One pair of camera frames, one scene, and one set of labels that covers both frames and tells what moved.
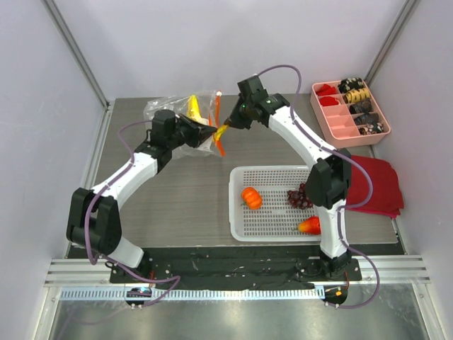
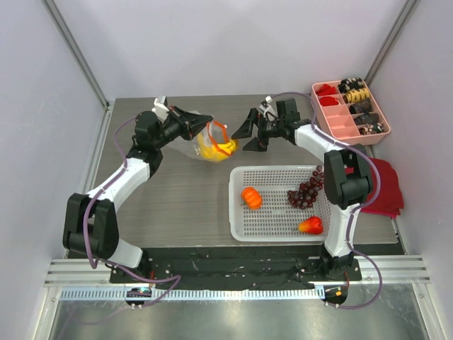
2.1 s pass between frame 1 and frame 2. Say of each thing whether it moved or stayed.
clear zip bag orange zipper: moved
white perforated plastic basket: stayed
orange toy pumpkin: stayed
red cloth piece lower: stayed
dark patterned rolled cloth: stayed
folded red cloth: stayed
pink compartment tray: stayed
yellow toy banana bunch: moved
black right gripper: moved
